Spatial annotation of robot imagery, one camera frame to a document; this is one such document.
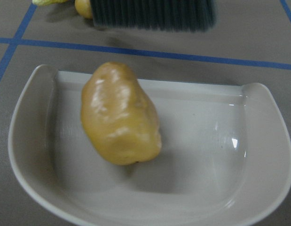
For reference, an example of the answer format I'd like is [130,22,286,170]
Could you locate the brown toy potato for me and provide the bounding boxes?
[80,62,162,165]

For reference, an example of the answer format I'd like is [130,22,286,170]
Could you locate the beige plastic dustpan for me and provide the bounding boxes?
[8,65,291,226]

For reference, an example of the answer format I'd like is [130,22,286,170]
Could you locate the beige hand brush black bristles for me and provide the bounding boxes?
[90,0,216,32]

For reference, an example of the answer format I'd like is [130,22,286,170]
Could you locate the yellow toy ginger root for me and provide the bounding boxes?
[75,0,93,19]

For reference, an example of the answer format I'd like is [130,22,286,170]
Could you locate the yellow toy corn cob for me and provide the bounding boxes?
[32,0,68,6]

